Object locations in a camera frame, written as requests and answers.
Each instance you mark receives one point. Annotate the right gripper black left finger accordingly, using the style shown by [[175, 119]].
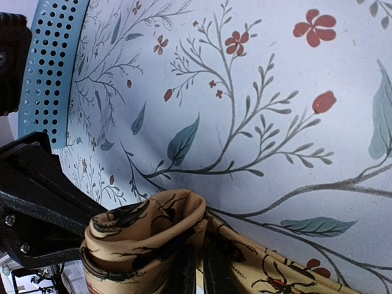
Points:
[[185, 270]]

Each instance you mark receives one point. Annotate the floral table mat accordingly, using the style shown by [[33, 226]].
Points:
[[278, 113]]

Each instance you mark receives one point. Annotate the yellow beetle-print tie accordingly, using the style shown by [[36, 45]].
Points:
[[131, 249]]

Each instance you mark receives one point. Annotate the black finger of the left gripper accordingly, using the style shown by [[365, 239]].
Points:
[[43, 214]]

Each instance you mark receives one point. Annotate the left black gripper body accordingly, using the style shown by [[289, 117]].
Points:
[[15, 42]]

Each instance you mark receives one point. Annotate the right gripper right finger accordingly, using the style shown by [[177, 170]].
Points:
[[216, 277]]

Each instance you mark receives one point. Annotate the blue plastic basket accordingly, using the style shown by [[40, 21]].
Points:
[[44, 105]]

